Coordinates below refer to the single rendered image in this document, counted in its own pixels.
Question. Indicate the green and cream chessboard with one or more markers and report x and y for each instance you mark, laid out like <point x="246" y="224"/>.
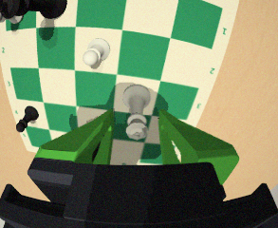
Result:
<point x="174" y="48"/>

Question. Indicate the white pawn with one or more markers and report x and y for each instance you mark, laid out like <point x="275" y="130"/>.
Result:
<point x="97" y="50"/>
<point x="14" y="19"/>

